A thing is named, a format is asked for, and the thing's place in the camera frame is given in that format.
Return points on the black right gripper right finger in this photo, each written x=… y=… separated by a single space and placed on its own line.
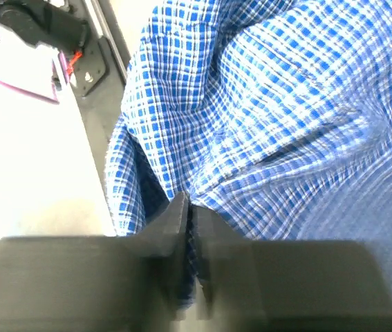
x=254 y=285

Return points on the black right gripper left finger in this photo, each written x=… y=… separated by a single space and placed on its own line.
x=95 y=283

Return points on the blue checked long sleeve shirt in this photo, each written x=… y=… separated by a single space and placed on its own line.
x=275 y=114

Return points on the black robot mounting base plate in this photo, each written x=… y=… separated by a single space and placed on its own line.
x=100 y=73

